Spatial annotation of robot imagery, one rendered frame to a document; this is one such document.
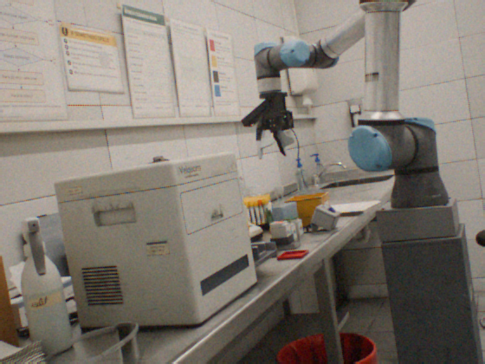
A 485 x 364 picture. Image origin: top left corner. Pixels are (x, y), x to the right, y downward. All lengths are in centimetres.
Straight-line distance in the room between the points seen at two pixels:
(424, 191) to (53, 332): 95
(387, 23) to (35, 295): 97
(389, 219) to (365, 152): 21
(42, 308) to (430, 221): 95
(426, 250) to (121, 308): 79
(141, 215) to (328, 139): 310
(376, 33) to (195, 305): 78
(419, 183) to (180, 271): 74
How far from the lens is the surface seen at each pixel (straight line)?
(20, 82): 167
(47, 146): 171
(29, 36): 174
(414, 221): 151
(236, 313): 109
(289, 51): 166
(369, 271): 414
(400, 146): 144
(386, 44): 143
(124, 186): 105
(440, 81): 393
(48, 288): 105
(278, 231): 162
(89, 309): 116
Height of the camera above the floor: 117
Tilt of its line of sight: 3 degrees down
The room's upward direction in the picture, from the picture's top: 9 degrees counter-clockwise
